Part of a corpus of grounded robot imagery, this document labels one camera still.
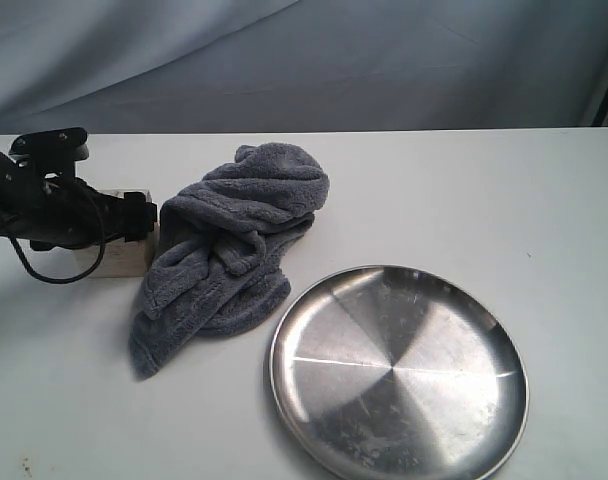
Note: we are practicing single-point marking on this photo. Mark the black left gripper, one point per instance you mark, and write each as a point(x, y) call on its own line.
point(43, 201)

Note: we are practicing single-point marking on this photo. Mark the light wooden cube block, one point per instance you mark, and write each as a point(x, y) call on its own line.
point(121, 259)

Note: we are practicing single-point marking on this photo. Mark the grey terry towel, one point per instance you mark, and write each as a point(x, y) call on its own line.
point(217, 270)

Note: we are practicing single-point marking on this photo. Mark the grey backdrop cloth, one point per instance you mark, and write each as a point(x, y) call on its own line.
point(299, 66)

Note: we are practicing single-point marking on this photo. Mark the round stainless steel plate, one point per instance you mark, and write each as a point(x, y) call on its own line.
point(388, 372)

